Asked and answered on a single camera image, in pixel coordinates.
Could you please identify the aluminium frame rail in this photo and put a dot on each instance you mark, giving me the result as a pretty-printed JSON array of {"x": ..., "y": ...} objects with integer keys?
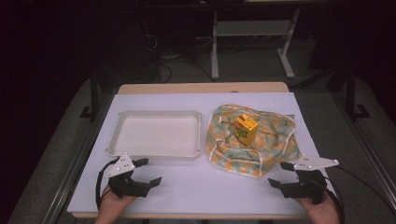
[
  {"x": 77, "y": 161},
  {"x": 367, "y": 149}
]

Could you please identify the black metal stand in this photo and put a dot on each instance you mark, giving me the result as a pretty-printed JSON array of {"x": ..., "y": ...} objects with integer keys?
[
  {"x": 94, "y": 93},
  {"x": 351, "y": 93}
]

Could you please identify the white table cover sheet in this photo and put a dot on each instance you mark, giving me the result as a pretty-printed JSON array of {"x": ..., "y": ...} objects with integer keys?
[{"x": 193, "y": 186}]

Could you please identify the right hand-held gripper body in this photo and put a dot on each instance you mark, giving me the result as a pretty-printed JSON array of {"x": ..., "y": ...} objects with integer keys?
[{"x": 311, "y": 163}]

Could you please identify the person's right hand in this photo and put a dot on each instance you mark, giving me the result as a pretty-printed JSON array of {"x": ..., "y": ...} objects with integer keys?
[{"x": 322, "y": 213}]

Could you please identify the person's left hand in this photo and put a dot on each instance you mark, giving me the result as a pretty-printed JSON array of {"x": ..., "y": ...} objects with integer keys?
[{"x": 113, "y": 203}]

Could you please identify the yellow drink carton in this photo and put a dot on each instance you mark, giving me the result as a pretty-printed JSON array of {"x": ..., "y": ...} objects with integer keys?
[{"x": 246, "y": 130}]

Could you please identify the orange and green patterned cloth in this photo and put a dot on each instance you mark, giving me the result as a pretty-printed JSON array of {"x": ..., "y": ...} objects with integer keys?
[{"x": 275, "y": 141}]

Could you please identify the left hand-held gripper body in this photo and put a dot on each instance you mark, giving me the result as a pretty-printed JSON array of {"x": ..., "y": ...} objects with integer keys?
[{"x": 123, "y": 166}]

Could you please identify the white plastic tray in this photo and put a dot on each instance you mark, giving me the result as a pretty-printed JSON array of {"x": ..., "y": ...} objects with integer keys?
[{"x": 155, "y": 137}]

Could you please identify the white metal stand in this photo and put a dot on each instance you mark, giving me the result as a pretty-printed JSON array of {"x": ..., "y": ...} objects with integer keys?
[{"x": 214, "y": 46}]

